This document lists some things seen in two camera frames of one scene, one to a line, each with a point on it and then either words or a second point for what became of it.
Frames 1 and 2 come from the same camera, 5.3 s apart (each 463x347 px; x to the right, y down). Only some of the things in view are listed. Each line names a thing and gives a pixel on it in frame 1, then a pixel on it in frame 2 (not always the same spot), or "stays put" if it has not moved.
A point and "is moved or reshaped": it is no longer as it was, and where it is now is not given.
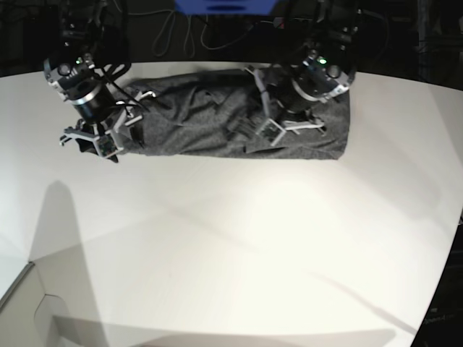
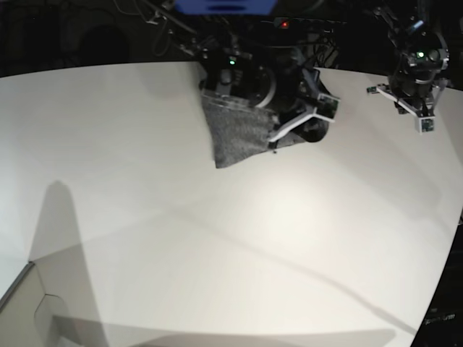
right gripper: (278, 128) to (419, 97)
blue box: (226, 7) stays put
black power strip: (294, 23) stays put
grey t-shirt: (219, 112) is moved or reshaped
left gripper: (105, 132) to (302, 87)
